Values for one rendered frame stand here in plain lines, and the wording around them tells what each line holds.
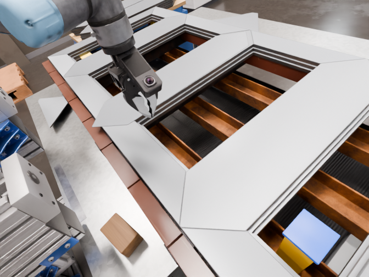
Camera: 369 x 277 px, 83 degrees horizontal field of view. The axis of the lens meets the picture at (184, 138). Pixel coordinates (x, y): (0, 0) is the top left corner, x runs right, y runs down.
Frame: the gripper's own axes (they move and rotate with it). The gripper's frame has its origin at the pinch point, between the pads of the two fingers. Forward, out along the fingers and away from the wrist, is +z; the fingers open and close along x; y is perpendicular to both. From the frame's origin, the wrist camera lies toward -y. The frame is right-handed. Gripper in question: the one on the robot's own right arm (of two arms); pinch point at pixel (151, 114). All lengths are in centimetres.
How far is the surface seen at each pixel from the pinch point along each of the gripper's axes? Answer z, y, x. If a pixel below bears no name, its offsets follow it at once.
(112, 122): 5.5, 13.7, 8.8
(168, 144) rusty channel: 22.6, 6.7, -3.9
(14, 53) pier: 69, 387, 46
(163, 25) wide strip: 6, 64, -46
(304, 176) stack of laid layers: 6.9, -36.3, -14.9
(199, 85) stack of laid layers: 7.5, 8.1, -23.2
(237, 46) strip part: 5.6, 12.6, -48.0
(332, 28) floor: 91, 62, -259
